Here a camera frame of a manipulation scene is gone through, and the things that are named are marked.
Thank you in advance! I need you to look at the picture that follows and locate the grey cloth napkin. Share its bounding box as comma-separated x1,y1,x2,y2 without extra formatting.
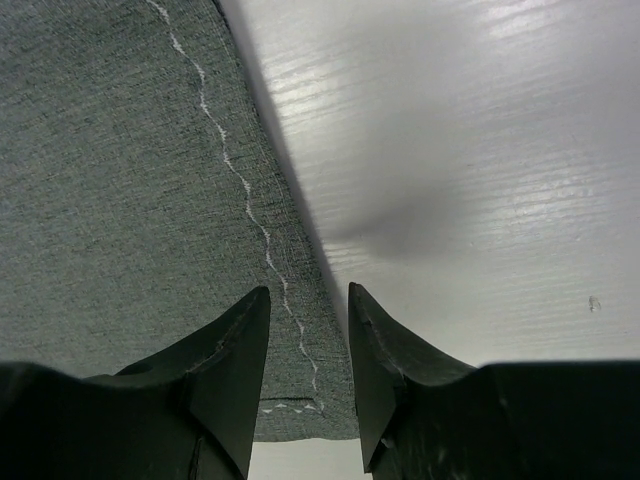
1,1,357,442

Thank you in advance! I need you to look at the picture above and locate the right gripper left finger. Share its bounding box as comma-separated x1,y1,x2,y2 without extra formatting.
1,287,271,479

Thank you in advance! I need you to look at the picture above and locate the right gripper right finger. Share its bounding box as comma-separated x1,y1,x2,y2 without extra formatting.
348,283,639,479

